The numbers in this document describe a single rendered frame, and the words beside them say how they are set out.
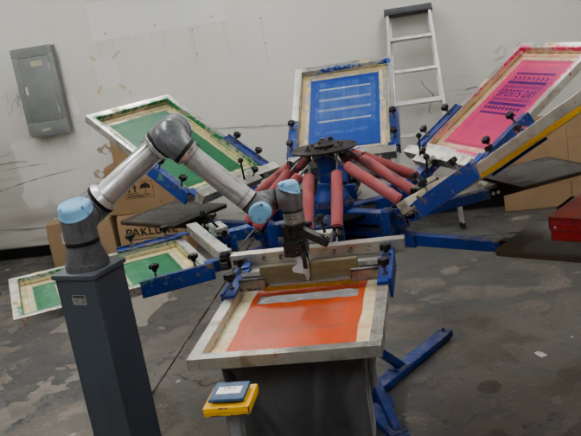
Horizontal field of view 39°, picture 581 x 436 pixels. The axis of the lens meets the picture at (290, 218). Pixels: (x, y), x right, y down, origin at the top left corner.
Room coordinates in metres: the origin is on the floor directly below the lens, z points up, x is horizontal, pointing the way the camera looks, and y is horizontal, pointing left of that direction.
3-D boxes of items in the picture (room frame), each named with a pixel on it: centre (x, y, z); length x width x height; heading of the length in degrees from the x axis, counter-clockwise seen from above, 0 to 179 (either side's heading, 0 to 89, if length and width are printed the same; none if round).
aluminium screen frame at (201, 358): (2.58, 0.01, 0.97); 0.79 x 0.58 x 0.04; 168
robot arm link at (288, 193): (2.79, -0.01, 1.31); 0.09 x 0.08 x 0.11; 87
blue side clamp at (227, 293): (2.87, 0.24, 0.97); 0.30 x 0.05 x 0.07; 168
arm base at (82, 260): (2.69, 0.71, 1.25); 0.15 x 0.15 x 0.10
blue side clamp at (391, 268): (2.76, -0.31, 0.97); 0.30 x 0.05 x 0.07; 168
